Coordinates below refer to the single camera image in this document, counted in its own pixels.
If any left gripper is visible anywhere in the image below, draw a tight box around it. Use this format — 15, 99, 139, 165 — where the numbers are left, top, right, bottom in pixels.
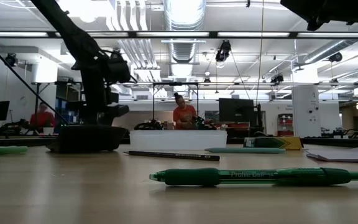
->
81, 67, 130, 126

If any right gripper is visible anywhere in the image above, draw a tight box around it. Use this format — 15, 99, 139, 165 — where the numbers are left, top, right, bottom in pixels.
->
280, 0, 354, 31

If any black pencil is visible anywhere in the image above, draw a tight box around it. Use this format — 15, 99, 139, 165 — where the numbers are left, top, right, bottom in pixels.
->
124, 150, 221, 162

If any bright green highlighter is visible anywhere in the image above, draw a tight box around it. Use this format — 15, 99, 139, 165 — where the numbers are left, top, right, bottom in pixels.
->
0, 146, 29, 157

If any green ballpoint pen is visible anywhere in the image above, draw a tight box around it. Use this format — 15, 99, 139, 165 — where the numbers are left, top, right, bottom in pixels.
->
149, 167, 358, 187

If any green yellow crayon box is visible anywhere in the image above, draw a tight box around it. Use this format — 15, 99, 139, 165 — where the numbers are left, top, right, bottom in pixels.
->
243, 136, 305, 151

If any light teal pen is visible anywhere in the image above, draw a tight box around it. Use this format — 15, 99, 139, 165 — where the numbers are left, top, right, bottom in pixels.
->
204, 147, 287, 154

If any black round bowl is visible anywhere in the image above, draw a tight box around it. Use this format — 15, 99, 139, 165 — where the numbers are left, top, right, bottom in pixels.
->
47, 124, 129, 154

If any person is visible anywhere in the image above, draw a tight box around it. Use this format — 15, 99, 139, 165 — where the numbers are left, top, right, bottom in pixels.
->
29, 101, 57, 129
172, 92, 198, 131

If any translucent plastic storage box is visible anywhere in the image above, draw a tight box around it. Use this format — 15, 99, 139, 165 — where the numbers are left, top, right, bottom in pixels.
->
129, 129, 228, 151

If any white square pillar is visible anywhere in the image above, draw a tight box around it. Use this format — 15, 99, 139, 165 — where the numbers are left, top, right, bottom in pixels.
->
291, 67, 322, 138

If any green black background robot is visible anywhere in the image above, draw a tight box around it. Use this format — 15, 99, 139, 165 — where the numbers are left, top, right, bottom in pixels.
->
193, 115, 218, 131

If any red parts shelf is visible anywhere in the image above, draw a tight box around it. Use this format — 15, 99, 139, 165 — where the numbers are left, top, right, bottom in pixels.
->
277, 113, 295, 137

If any black ceiling-mounted camera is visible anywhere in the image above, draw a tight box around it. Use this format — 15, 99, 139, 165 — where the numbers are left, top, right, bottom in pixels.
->
328, 51, 344, 63
270, 73, 285, 84
4, 52, 19, 68
214, 39, 232, 63

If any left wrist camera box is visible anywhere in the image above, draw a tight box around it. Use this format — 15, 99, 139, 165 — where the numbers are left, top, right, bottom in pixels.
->
106, 49, 134, 84

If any black background frame stand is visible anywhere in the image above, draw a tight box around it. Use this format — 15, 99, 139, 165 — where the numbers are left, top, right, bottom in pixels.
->
152, 82, 200, 125
31, 80, 83, 136

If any black aluminium rig frame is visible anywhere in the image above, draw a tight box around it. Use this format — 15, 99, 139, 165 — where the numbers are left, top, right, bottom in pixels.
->
0, 30, 358, 149

